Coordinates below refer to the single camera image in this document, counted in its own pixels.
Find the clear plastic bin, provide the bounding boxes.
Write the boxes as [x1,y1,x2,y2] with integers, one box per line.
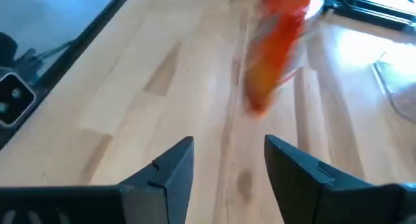
[372,60,416,124]

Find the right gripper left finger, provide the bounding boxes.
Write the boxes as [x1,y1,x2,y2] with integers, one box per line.
[0,136,195,224]

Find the black table edge camera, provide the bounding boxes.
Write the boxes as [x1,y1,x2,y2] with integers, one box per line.
[0,71,36,129]

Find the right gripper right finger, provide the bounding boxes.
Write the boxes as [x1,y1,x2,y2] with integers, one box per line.
[265,134,416,224]

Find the orange Maruchan ramen pack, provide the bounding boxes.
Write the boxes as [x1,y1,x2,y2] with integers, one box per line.
[243,0,313,116]

